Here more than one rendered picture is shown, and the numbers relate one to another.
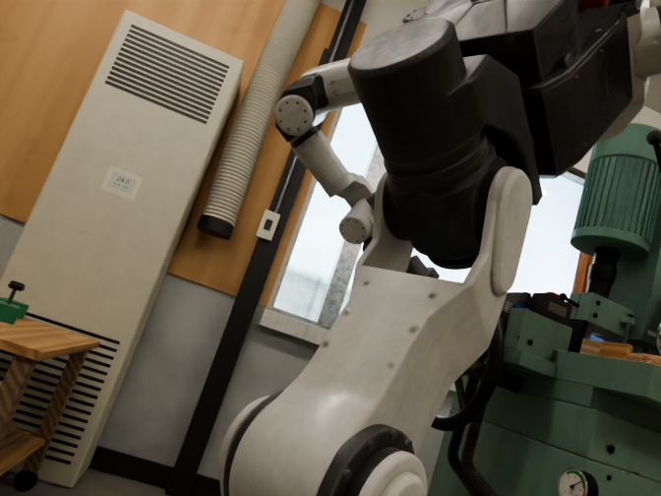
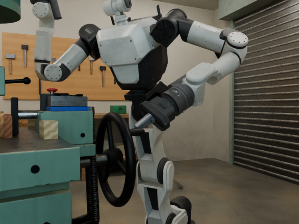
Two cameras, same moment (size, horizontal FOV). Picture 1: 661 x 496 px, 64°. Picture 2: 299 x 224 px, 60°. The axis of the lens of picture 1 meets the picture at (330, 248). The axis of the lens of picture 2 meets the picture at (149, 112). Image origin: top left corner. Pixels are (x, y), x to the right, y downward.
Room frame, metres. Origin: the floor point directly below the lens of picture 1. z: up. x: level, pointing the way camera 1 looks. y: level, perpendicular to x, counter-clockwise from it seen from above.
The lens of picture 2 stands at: (1.94, -0.37, 0.98)
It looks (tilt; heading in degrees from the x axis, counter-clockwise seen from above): 2 degrees down; 169
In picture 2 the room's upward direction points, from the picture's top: straight up
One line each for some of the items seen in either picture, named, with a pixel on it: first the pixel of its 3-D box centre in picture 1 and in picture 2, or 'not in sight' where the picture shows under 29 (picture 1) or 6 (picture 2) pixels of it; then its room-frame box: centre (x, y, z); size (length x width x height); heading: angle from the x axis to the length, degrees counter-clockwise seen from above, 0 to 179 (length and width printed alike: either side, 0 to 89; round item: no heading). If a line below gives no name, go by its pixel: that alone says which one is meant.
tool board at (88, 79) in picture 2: not in sight; (79, 69); (-2.04, -0.63, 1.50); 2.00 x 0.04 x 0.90; 101
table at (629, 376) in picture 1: (546, 366); (30, 144); (1.20, -0.55, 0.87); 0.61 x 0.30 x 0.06; 18
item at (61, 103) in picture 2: (531, 304); (62, 101); (1.16, -0.47, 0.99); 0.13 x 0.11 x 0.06; 18
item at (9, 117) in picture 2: not in sight; (7, 125); (1.22, -0.60, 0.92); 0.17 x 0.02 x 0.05; 18
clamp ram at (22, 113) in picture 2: (557, 334); (26, 114); (1.20, -0.56, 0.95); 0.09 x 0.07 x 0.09; 18
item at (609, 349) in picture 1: (585, 352); (0, 122); (1.19, -0.63, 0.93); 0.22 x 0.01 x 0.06; 18
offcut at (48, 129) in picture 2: not in sight; (48, 129); (1.32, -0.48, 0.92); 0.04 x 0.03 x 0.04; 25
